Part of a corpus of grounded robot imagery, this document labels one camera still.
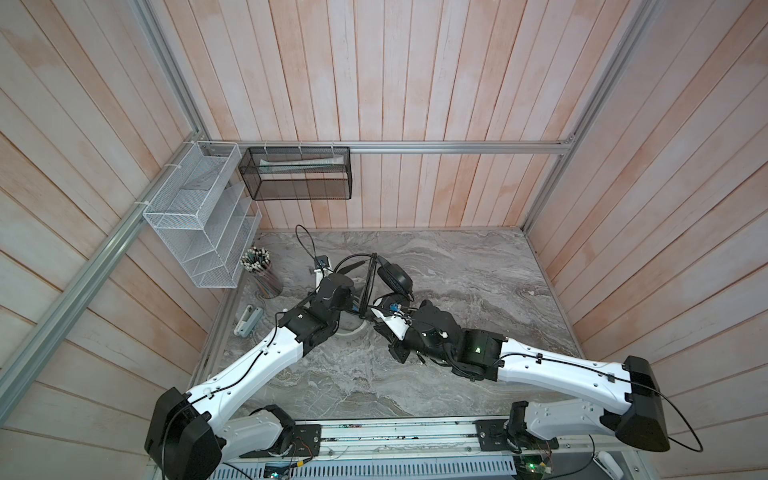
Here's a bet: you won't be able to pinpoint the white wire mesh shelf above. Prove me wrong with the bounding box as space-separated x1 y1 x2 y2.
144 141 262 289

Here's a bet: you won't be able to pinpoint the black wire mesh basket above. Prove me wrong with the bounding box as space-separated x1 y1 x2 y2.
238 146 353 202

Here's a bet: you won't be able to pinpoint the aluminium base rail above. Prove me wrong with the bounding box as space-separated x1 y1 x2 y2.
212 416 658 479

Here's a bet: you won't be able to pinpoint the horizontal aluminium wall rail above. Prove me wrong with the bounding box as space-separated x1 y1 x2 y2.
210 140 574 155

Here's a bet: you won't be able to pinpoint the black headphone cable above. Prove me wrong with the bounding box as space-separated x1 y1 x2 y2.
358 253 380 319

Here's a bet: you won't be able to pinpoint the black and blue headphones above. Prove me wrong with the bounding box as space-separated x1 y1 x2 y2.
333 253 414 320

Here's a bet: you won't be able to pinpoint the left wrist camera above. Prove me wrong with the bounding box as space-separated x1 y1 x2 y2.
313 255 332 288

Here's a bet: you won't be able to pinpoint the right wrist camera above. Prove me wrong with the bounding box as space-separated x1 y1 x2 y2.
372 302 411 341

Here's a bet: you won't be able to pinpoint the white headphones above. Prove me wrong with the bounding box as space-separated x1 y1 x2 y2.
335 312 367 337

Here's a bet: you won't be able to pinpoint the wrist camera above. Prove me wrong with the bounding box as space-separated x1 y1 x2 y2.
313 255 332 288
372 302 411 341

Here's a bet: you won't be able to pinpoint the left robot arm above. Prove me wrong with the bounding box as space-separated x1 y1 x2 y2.
145 273 354 479

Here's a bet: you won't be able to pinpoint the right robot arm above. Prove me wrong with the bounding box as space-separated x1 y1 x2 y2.
372 300 670 453

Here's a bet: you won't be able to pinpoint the clear cup of pencils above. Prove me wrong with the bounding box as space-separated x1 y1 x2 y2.
240 246 283 299

